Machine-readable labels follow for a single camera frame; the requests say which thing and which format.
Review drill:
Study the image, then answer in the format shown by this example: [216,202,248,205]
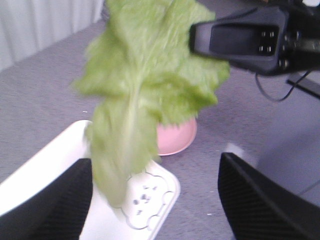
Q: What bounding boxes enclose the white pleated curtain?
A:
[0,0,104,70]

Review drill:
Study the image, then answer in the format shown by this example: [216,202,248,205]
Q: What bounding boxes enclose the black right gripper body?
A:
[276,0,320,74]

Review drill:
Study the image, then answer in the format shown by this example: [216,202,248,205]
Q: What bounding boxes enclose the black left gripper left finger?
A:
[0,158,93,240]

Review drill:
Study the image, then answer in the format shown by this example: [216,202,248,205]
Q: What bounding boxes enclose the green lettuce leaf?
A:
[74,0,230,207]

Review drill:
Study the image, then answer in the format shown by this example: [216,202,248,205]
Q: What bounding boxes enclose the pink round plate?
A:
[157,118,197,156]

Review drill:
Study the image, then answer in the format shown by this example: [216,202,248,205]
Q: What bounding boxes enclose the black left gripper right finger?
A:
[217,152,320,240]

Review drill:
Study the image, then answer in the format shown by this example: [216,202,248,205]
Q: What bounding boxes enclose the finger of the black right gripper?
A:
[189,6,289,75]

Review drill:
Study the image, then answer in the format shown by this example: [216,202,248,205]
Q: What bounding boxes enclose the cream bear serving tray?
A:
[0,120,180,240]

